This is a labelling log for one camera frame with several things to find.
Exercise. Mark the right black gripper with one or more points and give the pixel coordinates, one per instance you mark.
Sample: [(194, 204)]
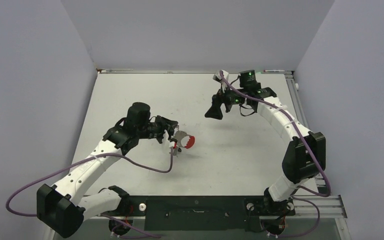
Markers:
[(215, 111)]

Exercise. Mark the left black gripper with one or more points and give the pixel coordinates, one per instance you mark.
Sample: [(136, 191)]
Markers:
[(166, 124)]

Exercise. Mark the grey red keyring holder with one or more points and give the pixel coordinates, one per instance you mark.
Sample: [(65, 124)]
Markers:
[(182, 140)]

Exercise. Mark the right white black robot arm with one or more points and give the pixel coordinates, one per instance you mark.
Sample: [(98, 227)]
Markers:
[(305, 155)]

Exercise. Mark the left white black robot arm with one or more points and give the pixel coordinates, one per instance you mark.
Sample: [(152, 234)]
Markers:
[(63, 205)]

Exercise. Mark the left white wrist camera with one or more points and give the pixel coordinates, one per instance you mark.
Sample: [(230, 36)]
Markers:
[(168, 141)]

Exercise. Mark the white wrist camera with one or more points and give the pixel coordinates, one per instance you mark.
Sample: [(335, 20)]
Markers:
[(221, 77), (168, 141)]

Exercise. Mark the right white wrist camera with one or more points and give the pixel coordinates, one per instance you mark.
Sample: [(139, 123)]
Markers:
[(221, 77)]

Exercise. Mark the aluminium back rail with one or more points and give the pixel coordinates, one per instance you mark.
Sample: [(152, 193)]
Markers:
[(133, 71)]

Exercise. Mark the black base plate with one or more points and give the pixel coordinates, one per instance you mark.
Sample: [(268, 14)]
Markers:
[(199, 222)]

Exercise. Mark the aluminium front rail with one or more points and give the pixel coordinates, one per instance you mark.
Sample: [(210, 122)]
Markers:
[(236, 206)]

